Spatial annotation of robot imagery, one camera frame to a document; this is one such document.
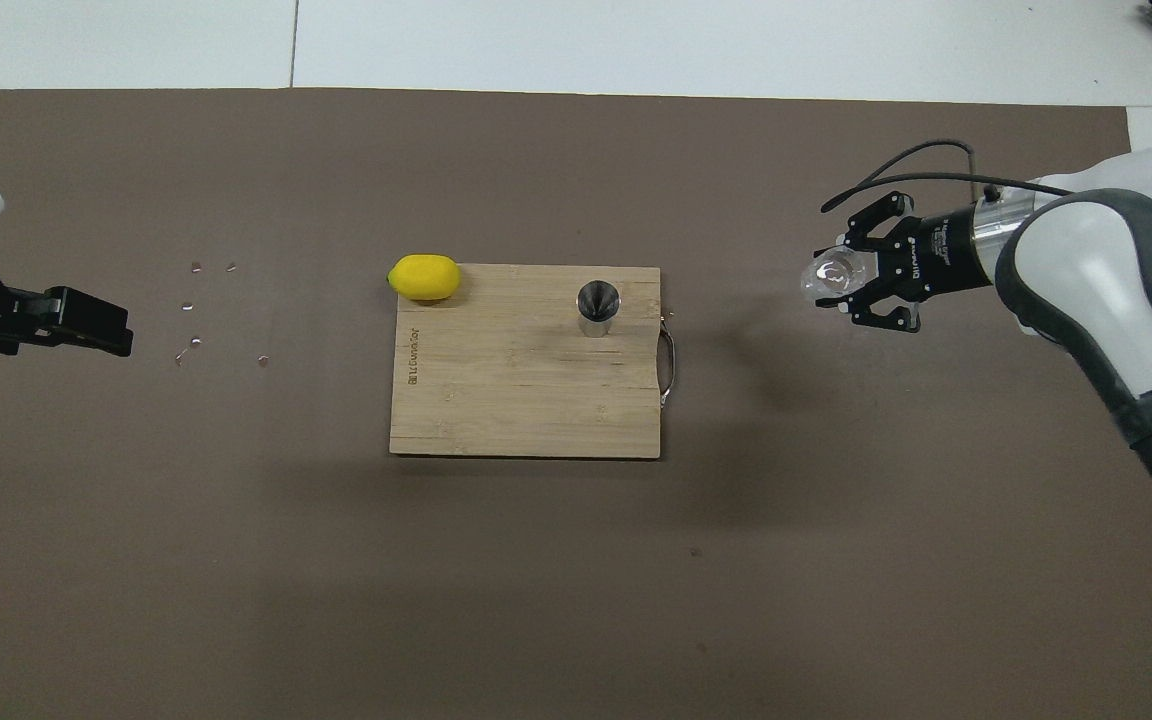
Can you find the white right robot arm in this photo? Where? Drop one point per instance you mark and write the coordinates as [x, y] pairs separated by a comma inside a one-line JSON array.
[[1096, 260]]

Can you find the small clear glass cup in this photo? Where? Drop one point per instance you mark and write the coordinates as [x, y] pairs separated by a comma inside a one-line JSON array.
[[834, 274]]

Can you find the yellow lemon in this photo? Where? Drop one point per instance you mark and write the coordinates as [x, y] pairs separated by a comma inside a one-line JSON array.
[[424, 278]]

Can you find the brown table mat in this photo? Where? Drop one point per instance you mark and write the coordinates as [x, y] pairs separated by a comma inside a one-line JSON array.
[[736, 560]]

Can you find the wooden cutting board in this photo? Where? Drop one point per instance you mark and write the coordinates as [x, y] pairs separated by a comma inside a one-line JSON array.
[[516, 390]]

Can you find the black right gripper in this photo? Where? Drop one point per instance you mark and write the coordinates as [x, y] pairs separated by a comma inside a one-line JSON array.
[[946, 255]]

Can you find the steel double jigger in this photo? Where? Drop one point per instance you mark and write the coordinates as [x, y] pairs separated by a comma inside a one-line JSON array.
[[598, 305]]

